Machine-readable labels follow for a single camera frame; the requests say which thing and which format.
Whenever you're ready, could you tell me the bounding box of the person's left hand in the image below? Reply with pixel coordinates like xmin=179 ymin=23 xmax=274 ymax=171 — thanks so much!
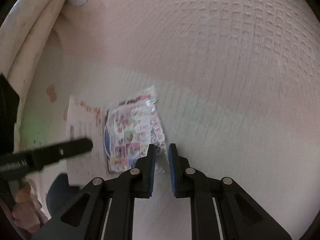
xmin=12 ymin=183 xmax=42 ymax=233

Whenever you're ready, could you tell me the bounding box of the colourful sticker packet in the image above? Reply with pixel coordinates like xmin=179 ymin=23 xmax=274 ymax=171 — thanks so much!
xmin=104 ymin=86 xmax=167 ymax=174

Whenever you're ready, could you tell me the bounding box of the white floral card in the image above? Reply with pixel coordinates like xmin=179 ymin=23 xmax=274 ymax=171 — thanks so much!
xmin=65 ymin=94 xmax=111 ymax=187

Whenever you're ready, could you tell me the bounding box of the pink Hello Kitty blanket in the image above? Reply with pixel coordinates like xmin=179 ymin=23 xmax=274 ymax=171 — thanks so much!
xmin=1 ymin=0 xmax=319 ymax=239

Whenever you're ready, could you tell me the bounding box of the dark denim jeans leg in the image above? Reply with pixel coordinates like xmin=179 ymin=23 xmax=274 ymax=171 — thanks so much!
xmin=46 ymin=173 xmax=80 ymax=217

